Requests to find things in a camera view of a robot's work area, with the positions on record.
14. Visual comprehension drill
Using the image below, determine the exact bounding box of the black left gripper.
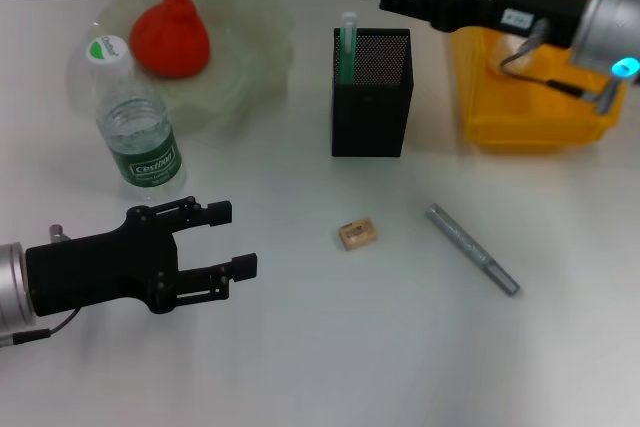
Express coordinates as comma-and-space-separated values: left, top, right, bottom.
24, 195, 259, 318

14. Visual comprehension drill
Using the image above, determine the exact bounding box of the mint green utility knife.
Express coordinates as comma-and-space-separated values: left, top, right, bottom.
339, 10, 360, 86

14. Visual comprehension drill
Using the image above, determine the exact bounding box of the clear green-label water bottle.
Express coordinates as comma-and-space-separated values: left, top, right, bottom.
84, 32, 189, 202

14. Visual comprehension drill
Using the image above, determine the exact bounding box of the orange knitted toy fruit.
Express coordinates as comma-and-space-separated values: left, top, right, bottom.
128, 0, 211, 80

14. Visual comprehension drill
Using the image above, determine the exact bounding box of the grey marker pen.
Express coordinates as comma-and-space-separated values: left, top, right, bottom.
425, 202, 521, 297

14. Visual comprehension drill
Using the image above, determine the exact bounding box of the small tan eraser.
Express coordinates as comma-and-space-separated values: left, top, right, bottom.
337, 215, 380, 252

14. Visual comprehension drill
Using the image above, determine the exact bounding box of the black mesh pen holder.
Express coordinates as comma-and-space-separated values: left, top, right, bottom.
331, 26, 416, 158

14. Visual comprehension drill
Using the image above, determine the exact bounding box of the green glass fruit plate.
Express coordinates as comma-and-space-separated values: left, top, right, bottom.
69, 0, 296, 136

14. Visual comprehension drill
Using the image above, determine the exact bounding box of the yellow plastic bin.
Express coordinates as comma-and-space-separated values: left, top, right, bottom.
447, 0, 629, 156

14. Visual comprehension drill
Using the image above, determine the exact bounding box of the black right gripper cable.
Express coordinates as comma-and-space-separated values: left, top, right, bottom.
498, 19, 586, 98

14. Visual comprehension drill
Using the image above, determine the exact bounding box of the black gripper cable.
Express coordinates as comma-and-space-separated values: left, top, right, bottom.
498, 19, 586, 98
0, 307, 81, 348

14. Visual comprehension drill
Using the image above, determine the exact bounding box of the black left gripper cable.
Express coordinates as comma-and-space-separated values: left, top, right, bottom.
0, 307, 81, 348

